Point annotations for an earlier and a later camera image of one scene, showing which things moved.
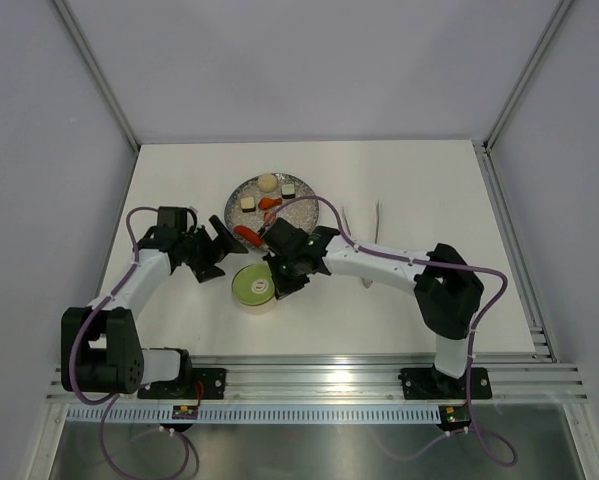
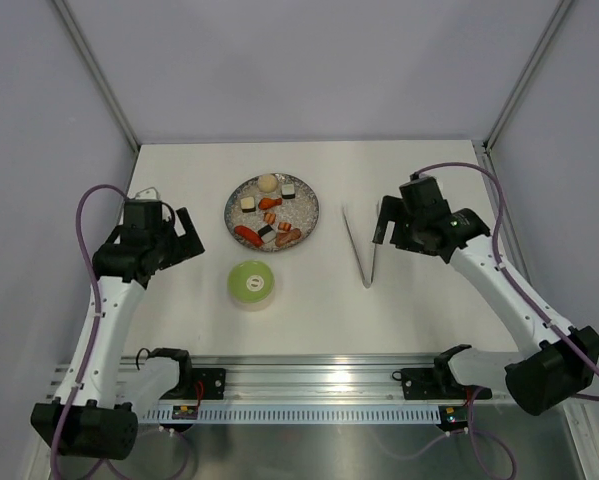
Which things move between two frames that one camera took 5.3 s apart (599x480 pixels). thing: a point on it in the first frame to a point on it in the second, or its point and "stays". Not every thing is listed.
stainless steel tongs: (366, 282) stays
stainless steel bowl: (257, 309) stays
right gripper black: (283, 286) to (393, 209)
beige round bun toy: (267, 183) stays
